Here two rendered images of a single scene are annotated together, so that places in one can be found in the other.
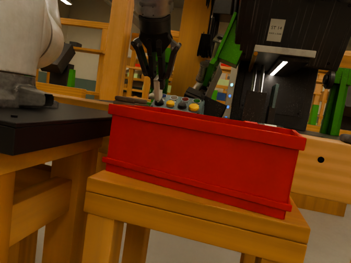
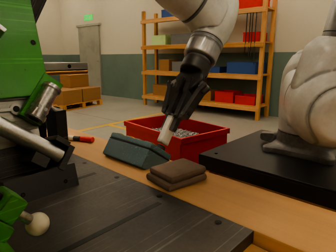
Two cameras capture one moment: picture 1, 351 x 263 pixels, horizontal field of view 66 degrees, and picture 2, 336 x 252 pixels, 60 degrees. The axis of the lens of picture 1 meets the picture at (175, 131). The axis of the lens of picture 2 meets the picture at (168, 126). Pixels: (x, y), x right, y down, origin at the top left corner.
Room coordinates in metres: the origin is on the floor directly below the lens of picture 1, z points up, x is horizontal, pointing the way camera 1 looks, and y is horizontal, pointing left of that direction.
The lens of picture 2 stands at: (1.36, 0.43, 1.14)
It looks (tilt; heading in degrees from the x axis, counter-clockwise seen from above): 13 degrees down; 211
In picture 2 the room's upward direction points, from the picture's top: straight up
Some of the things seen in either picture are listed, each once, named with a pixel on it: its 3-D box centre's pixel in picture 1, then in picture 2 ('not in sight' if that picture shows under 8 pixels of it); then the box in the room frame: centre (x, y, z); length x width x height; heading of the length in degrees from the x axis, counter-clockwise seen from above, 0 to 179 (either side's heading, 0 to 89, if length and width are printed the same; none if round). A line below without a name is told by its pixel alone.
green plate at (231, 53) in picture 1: (232, 46); (2, 43); (1.02, -0.16, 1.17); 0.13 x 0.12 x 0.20; 78
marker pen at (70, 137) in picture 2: (263, 126); (74, 138); (0.78, -0.25, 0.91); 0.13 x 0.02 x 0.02; 105
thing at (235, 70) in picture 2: not in sight; (199, 59); (-4.50, -2.34, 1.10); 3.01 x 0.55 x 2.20; 81
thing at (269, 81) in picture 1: (271, 85); not in sight; (1.18, -0.38, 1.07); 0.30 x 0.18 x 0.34; 78
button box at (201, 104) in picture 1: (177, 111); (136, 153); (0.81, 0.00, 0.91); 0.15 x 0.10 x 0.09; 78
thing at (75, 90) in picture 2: not in sight; (71, 91); (-3.38, -5.14, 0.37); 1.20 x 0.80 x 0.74; 179
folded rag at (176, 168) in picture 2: (132, 102); (176, 173); (0.88, 0.15, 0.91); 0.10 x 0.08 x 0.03; 158
